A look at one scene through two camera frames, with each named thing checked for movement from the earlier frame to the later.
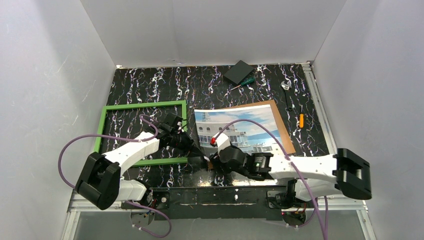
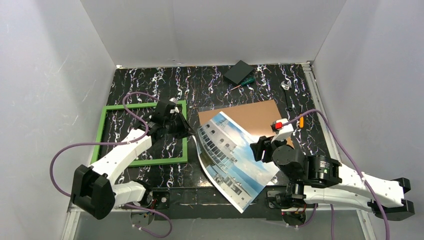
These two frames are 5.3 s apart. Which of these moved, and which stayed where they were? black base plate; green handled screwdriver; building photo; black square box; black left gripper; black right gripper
Moved: black right gripper; black left gripper; building photo
Stayed: green handled screwdriver; black base plate; black square box
